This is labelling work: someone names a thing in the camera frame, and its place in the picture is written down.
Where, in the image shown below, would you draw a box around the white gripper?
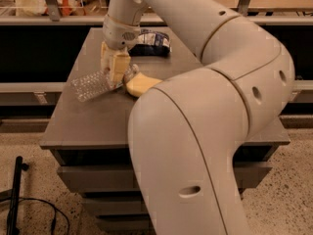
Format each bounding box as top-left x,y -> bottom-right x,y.
101,16 -> 140,83

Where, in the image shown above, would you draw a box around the metal railing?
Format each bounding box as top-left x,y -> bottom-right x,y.
0,0 -> 313,24

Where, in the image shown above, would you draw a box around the blue white snack bag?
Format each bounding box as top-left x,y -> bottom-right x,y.
129,28 -> 171,57

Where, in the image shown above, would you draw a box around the bottom grey drawer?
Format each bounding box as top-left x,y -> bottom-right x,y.
96,214 -> 153,232

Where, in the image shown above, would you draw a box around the black cable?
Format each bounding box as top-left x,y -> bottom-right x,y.
0,197 -> 71,235

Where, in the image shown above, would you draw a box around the middle grey drawer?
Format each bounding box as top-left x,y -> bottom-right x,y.
82,194 -> 148,216

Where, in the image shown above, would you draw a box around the top grey drawer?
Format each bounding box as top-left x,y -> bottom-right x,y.
57,162 -> 272,193

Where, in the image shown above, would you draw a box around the yellow sponge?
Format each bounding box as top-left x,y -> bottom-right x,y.
126,72 -> 161,98

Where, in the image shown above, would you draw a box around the clear plastic water bottle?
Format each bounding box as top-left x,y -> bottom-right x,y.
70,64 -> 139,102

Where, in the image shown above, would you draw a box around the black stand leg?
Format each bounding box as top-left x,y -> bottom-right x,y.
6,156 -> 28,235

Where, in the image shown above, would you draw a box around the white orange plastic bag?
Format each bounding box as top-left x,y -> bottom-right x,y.
15,0 -> 80,21

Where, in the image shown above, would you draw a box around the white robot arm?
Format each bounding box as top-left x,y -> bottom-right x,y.
104,0 -> 294,235

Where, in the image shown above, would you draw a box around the grey drawer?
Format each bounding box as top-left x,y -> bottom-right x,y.
82,194 -> 148,216
57,162 -> 272,193
96,214 -> 153,232

